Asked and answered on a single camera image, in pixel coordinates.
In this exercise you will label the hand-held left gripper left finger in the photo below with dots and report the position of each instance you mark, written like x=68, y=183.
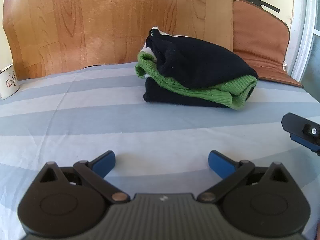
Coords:
x=103, y=162

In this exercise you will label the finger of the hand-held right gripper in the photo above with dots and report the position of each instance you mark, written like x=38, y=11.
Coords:
x=303, y=140

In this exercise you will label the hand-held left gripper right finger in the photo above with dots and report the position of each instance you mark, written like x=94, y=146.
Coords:
x=220, y=164

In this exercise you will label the green and black knit sweater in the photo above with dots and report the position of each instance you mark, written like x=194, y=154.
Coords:
x=200, y=65

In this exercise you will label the brown cushion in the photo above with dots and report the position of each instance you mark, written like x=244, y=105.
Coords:
x=260, y=42

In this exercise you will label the white enamel mug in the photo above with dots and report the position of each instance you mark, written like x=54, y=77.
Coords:
x=8, y=82

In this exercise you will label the wooden board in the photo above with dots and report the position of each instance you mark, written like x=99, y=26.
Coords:
x=100, y=25

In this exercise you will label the black tape strip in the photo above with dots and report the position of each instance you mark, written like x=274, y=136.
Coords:
x=268, y=6

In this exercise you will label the white window frame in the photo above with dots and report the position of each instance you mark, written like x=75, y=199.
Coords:
x=303, y=30

